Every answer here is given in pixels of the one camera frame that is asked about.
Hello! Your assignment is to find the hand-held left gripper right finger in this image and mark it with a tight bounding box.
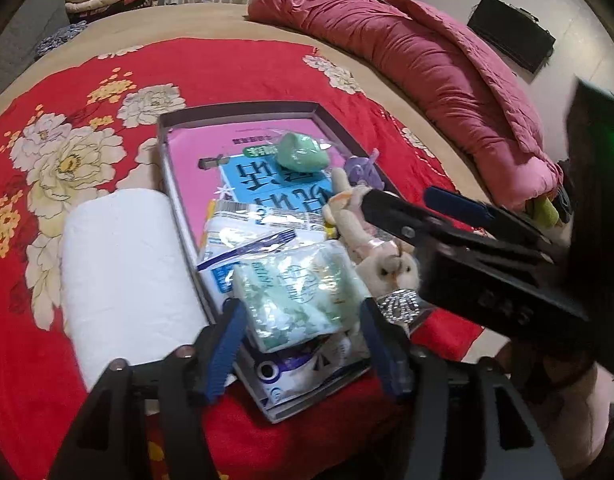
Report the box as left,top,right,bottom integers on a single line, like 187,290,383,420
358,297,565,480

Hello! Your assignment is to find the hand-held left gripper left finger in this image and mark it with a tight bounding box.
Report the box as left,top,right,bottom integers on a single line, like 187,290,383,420
47,299,248,480

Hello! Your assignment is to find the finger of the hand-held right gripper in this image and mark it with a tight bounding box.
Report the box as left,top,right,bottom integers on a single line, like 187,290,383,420
423,185,572,262
361,187,470,257

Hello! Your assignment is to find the rhinestone hair tie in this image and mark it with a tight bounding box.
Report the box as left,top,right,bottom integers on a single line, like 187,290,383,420
377,289,422,325

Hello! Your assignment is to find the white bunny plush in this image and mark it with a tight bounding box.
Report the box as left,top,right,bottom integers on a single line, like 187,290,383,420
354,237,422,313

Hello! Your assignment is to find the mint green tissue pack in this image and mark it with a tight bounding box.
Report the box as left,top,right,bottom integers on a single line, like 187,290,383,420
233,240,374,353

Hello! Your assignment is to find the white and blue packet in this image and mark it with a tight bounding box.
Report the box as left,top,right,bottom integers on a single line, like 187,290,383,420
196,199,372,413

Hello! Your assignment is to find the green egg sponge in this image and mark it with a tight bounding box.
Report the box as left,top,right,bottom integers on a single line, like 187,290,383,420
277,132,332,173

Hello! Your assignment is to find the white paper roll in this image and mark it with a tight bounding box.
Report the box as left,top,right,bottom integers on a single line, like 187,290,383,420
61,188,222,391

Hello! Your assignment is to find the grey box with pink lining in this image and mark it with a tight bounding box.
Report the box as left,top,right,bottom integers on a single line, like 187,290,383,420
157,101,435,424

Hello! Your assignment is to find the person's right hand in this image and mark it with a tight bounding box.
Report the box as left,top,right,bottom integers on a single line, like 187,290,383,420
501,346,614,480

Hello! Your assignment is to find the green cloth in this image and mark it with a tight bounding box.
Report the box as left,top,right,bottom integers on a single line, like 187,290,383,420
529,195,560,228

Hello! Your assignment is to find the pink quilt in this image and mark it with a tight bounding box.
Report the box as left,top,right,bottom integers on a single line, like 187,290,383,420
247,0,565,211

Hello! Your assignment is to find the black television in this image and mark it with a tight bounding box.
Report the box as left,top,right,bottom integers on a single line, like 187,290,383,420
467,0,556,73

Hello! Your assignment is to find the red floral blanket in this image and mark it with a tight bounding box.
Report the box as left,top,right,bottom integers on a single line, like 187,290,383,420
0,37,488,480

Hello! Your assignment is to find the beige bed sheet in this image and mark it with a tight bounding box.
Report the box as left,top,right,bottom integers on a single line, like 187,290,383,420
0,2,492,201

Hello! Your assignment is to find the blue patterned cloth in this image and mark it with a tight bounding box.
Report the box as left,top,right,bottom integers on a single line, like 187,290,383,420
34,25,82,58

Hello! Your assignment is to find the grey quilted headboard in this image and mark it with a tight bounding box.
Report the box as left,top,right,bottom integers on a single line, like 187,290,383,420
0,0,70,96

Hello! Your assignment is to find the pink folded garment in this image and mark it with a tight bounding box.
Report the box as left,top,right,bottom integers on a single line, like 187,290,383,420
67,0,158,13

